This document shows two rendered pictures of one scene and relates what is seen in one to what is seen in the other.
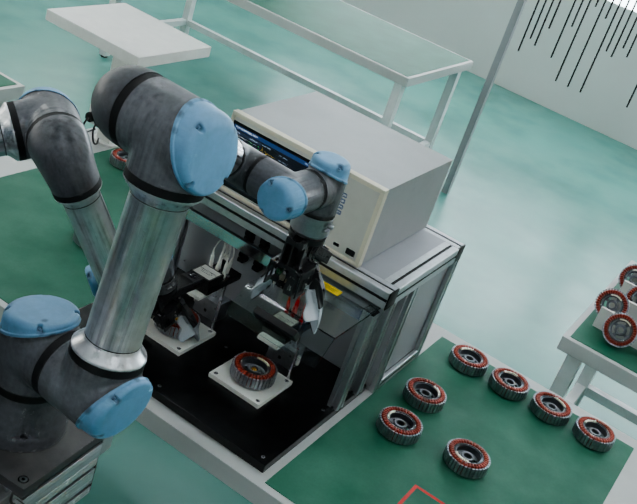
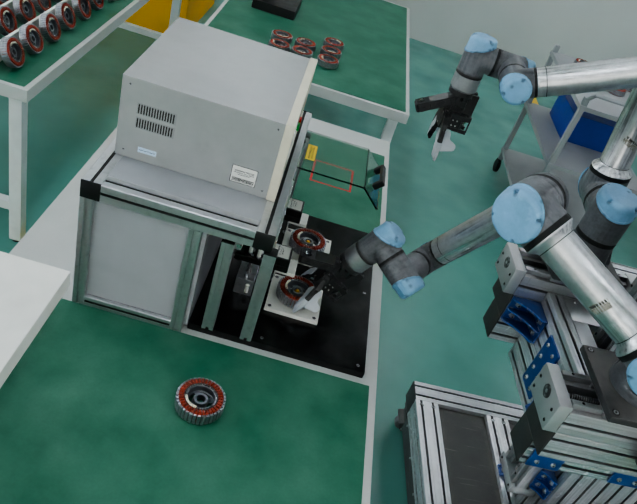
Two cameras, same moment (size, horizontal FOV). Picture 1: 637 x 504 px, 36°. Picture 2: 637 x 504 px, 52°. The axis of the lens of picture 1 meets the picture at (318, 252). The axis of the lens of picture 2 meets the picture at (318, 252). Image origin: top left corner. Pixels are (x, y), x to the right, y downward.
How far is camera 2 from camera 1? 310 cm
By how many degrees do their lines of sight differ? 95
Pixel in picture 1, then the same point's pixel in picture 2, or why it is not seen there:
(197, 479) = not seen: hidden behind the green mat
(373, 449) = (298, 195)
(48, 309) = (620, 193)
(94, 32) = (10, 346)
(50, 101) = (547, 188)
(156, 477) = not seen: hidden behind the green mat
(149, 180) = not seen: outside the picture
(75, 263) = (254, 402)
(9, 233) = (258, 480)
